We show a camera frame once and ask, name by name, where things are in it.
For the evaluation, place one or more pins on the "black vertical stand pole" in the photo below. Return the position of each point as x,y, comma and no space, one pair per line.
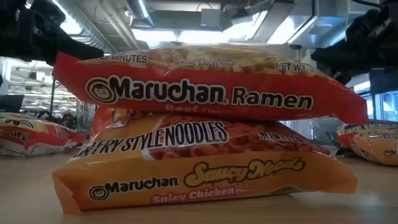
52,96

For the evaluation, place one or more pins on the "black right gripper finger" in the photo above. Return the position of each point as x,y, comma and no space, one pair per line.
342,63

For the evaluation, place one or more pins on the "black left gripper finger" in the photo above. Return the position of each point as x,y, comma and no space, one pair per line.
81,46

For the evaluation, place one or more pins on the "clear plastic bin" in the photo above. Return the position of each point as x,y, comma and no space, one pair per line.
84,119
311,133

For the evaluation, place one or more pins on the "dark computer monitor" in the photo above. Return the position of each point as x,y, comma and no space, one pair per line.
11,103

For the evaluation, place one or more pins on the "orange Maruchan saucy noodles packet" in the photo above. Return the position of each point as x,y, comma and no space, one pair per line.
186,186
373,146

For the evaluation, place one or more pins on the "red Maruchan beef ramen packet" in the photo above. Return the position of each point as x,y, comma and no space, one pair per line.
34,137
202,93

